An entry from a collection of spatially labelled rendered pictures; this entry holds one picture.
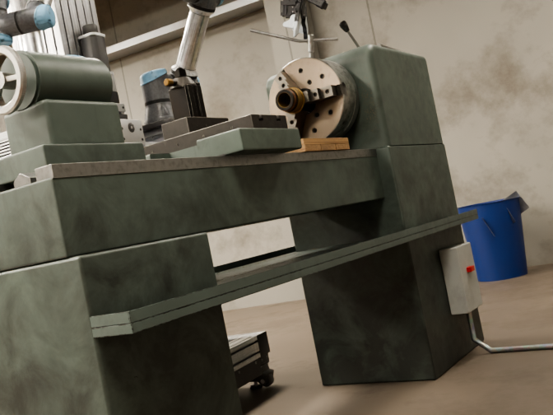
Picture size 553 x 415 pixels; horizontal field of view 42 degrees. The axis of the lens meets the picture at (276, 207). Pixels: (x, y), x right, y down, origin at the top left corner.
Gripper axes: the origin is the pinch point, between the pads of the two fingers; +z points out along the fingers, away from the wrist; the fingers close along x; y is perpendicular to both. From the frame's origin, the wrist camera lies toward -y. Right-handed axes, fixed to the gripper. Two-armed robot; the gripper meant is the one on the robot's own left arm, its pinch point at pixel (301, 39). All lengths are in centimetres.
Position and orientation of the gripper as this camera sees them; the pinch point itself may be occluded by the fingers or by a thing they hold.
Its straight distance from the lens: 273.2
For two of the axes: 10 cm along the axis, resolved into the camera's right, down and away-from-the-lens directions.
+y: -9.6, -0.3, 2.9
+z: 0.0, 10.0, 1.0
